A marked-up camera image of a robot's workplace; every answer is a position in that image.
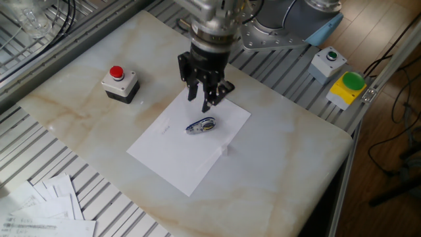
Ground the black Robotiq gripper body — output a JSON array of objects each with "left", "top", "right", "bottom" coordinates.
[{"left": 189, "top": 42, "right": 231, "bottom": 82}]

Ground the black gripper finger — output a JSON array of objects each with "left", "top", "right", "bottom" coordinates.
[
  {"left": 177, "top": 51, "right": 200, "bottom": 102},
  {"left": 201, "top": 76, "right": 236, "bottom": 114}
]

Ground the small blue white pen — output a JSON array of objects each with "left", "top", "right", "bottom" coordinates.
[{"left": 185, "top": 117, "right": 217, "bottom": 136}]

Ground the red emergency stop button box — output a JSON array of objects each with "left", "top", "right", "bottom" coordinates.
[{"left": 101, "top": 65, "right": 141, "bottom": 105}]

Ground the marble pattern board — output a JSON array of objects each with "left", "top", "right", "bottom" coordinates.
[{"left": 16, "top": 9, "right": 353, "bottom": 237}]

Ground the grey box green button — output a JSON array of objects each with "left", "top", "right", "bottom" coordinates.
[{"left": 307, "top": 45, "right": 348, "bottom": 86}]

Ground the yellow box green mushroom button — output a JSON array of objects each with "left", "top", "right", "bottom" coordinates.
[{"left": 325, "top": 71, "right": 368, "bottom": 111}]

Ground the printed white paper sheet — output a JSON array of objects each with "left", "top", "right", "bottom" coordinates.
[
  {"left": 0, "top": 215, "right": 97, "bottom": 237},
  {"left": 0, "top": 180, "right": 47, "bottom": 218},
  {"left": 42, "top": 173, "right": 85, "bottom": 221}
]

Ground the black tripod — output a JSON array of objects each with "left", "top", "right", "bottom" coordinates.
[{"left": 368, "top": 141, "right": 421, "bottom": 208}]

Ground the aluminium frame post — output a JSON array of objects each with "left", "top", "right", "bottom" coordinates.
[{"left": 360, "top": 19, "right": 421, "bottom": 105}]

